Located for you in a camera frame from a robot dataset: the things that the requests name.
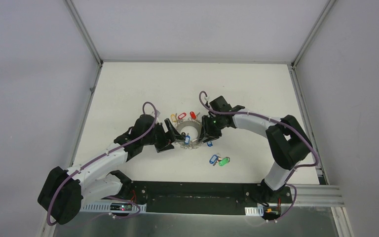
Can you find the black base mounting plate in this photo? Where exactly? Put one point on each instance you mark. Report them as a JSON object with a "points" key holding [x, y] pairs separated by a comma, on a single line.
{"points": [[201, 198]]}

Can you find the green tagged key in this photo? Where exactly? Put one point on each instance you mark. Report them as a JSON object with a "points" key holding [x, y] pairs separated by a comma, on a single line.
{"points": [[223, 161]]}

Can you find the left electronics board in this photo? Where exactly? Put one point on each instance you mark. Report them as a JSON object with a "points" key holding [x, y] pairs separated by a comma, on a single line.
{"points": [[121, 207]]}

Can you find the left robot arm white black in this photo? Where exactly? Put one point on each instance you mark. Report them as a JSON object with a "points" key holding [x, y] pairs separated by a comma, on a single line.
{"points": [[65, 191]]}

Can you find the red outlined key tag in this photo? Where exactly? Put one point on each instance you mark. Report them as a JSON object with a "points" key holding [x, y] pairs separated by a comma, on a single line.
{"points": [[182, 116]]}

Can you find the right electronics board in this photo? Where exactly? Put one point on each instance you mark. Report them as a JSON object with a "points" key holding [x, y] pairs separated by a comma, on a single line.
{"points": [[272, 213]]}

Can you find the blue tagged key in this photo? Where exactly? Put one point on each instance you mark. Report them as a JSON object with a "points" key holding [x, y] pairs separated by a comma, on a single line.
{"points": [[214, 159]]}

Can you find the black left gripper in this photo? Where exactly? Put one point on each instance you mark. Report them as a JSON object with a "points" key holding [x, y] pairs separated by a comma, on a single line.
{"points": [[163, 138]]}

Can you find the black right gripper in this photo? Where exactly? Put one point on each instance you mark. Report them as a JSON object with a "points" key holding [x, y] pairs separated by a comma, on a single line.
{"points": [[207, 134]]}

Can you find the electronics board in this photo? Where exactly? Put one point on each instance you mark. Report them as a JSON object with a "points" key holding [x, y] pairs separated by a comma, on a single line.
{"points": [[272, 213], [121, 207]]}

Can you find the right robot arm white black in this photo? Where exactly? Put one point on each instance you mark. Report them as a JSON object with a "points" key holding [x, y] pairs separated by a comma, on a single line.
{"points": [[288, 142]]}

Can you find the yellow key tag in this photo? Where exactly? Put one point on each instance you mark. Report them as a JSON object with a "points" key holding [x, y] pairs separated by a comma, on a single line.
{"points": [[174, 118]]}

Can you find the blue key tag on ring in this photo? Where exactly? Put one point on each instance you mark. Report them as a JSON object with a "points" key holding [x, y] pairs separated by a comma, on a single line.
{"points": [[187, 140]]}

